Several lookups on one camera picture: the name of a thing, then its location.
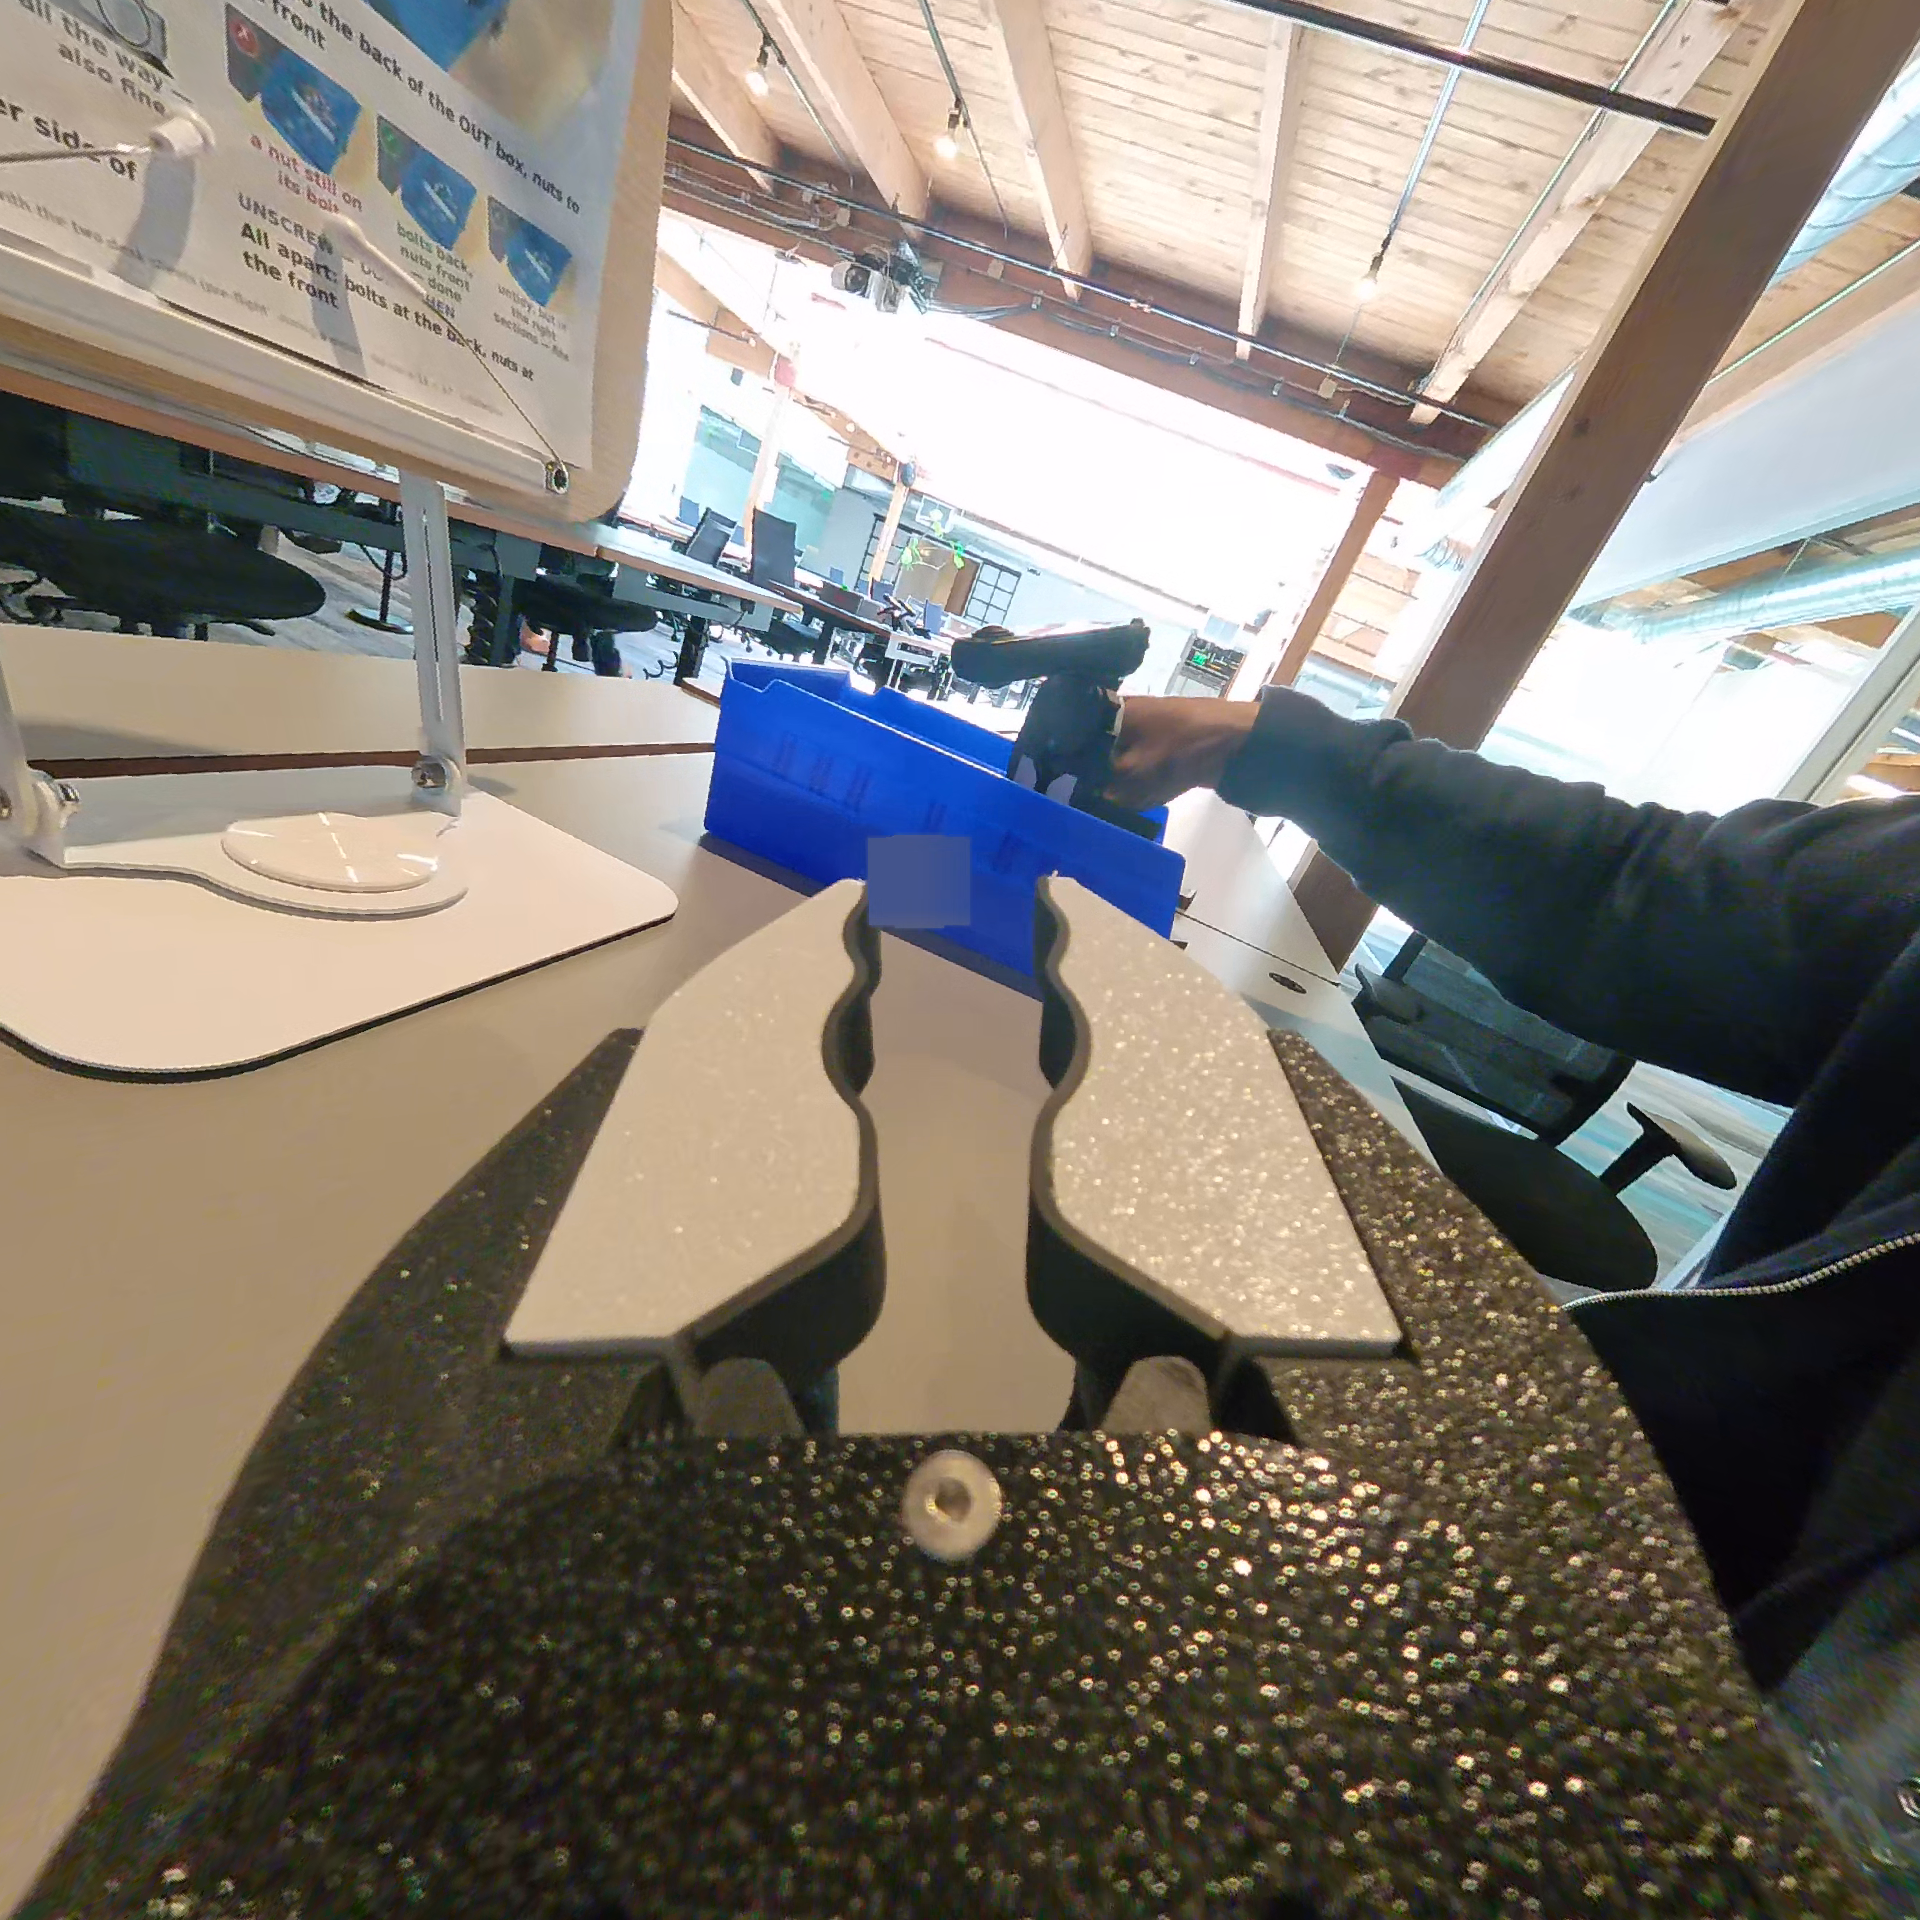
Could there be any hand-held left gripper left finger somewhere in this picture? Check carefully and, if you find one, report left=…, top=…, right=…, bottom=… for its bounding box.
left=501, top=878, right=879, bottom=1362

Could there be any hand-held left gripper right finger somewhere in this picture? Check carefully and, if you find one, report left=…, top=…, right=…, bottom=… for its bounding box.
left=1025, top=876, right=1401, bottom=1358

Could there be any large blue plastic bin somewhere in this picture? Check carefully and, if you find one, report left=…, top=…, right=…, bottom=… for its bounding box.
left=702, top=662, right=1182, bottom=1000

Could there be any person's right forearm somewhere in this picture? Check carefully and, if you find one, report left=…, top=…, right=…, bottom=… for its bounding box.
left=1215, top=679, right=1920, bottom=1113

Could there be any person's right hand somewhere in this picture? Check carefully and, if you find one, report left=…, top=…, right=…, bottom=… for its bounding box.
left=1099, top=692, right=1265, bottom=815

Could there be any black office chair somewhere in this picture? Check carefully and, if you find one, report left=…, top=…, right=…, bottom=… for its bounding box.
left=0, top=503, right=331, bottom=635
left=1353, top=927, right=1744, bottom=1292

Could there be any wooden pillar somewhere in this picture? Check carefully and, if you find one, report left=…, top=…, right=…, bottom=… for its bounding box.
left=1286, top=0, right=1887, bottom=963

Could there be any printed instruction sheet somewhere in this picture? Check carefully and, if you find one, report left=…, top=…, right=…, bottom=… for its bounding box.
left=0, top=0, right=638, bottom=467

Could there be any black ceiling track rail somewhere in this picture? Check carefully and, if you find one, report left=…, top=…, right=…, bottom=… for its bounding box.
left=1228, top=0, right=1716, bottom=140

